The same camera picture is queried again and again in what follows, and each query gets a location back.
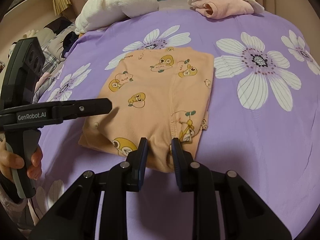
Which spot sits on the pink folded garment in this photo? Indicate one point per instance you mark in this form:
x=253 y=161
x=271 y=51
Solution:
x=219 y=9

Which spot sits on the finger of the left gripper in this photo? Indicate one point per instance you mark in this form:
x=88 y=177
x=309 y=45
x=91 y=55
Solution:
x=82 y=108

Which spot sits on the grey plaid pillow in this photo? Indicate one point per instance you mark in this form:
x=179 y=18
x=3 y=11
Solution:
x=52 y=51

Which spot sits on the pink fuzzy left forearm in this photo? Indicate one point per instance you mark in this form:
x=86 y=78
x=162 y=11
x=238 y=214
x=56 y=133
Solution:
x=17 y=208

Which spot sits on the light pink small garment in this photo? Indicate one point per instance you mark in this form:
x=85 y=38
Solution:
x=41 y=80

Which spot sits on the tan fringed hanging cloth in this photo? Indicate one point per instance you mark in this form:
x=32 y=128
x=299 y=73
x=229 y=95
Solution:
x=60 y=5

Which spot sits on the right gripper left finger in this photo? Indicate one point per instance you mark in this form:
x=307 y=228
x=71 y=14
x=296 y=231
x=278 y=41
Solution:
x=137 y=165

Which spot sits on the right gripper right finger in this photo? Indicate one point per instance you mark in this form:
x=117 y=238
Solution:
x=182 y=165

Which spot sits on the white fluffy folded blanket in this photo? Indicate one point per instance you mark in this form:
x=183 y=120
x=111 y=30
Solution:
x=97 y=14

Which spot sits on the orange cartoon print shirt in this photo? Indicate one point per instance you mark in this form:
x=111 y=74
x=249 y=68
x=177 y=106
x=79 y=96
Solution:
x=159 y=95

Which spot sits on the dark navy clothing pile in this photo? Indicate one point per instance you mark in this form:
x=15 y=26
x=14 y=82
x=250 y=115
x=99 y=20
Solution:
x=68 y=41

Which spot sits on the person's left hand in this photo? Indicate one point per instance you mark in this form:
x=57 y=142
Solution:
x=11 y=161

